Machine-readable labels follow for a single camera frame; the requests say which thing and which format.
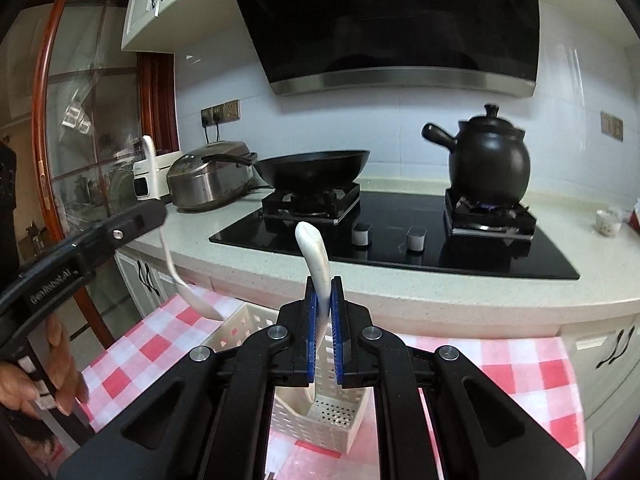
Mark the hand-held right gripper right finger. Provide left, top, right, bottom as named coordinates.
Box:
left=327, top=277, right=586, bottom=480

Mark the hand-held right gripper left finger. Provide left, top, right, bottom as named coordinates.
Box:
left=56, top=277, right=321, bottom=480

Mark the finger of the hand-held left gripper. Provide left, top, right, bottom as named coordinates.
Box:
left=75, top=199, right=167, bottom=277

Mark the white ceramic spoon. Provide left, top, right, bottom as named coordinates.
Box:
left=294, top=221, right=332, bottom=406
left=141, top=135, right=224, bottom=322

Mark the white perforated utensil basket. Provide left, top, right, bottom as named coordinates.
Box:
left=200, top=301, right=373, bottom=453

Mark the person's left hand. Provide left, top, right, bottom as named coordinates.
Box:
left=0, top=305, right=90, bottom=420

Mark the white kitchen appliance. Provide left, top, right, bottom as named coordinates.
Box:
left=131, top=152, right=176, bottom=200

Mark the white lower cabinet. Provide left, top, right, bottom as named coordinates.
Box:
left=114, top=250, right=211, bottom=322
left=560, top=312, right=640, bottom=461

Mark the white cabinet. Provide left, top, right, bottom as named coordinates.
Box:
left=114, top=250, right=211, bottom=322
left=121, top=0, right=232, bottom=53
left=560, top=312, right=640, bottom=461

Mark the silver electric cooker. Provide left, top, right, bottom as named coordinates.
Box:
left=166, top=141, right=258, bottom=212

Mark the wooden framed glass door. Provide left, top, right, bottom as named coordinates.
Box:
left=30, top=0, right=181, bottom=351

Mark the black glass gas cooktop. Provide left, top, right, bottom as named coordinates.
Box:
left=209, top=182, right=581, bottom=281

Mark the black wok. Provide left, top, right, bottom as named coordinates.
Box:
left=202, top=149, right=372, bottom=192

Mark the red white checkered tablecloth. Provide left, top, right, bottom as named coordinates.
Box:
left=80, top=287, right=587, bottom=480

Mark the white upper cabinet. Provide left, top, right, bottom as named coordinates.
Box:
left=121, top=0, right=232, bottom=53

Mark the black clay pot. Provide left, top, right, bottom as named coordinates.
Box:
left=421, top=103, right=531, bottom=207

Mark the small white cup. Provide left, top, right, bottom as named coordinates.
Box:
left=595, top=208, right=623, bottom=237

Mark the black range hood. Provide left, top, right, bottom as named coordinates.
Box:
left=220, top=0, right=542, bottom=98

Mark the gold wall outlet panel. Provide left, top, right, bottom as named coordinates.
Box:
left=201, top=100, right=241, bottom=126

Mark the gold wall switch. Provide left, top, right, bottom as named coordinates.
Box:
left=600, top=111, right=625, bottom=142

